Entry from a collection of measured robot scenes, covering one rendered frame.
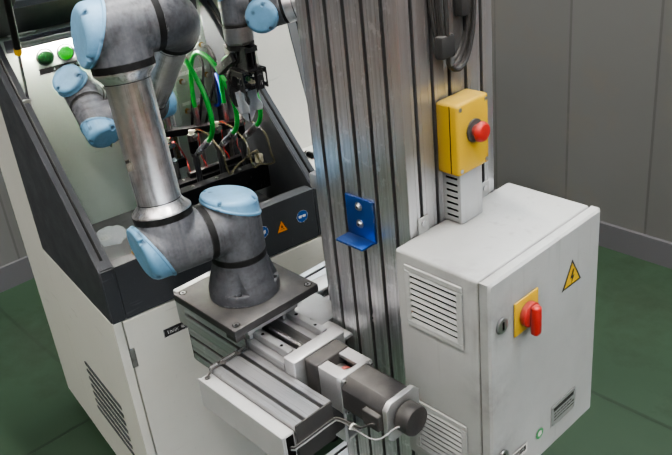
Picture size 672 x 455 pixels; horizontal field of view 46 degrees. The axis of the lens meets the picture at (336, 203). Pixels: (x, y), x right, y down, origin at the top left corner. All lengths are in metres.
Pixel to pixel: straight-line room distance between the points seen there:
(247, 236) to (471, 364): 0.51
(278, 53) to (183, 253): 1.11
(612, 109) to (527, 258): 2.32
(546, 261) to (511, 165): 2.64
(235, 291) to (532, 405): 0.62
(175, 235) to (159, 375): 0.84
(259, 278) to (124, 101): 0.45
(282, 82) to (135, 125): 1.09
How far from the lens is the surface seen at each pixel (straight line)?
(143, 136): 1.51
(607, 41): 3.58
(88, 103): 1.85
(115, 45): 1.47
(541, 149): 3.92
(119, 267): 2.12
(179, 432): 2.46
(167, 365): 2.32
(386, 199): 1.45
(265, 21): 1.83
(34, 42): 2.44
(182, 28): 1.51
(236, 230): 1.59
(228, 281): 1.65
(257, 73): 2.03
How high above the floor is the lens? 1.93
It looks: 26 degrees down
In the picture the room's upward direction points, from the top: 6 degrees counter-clockwise
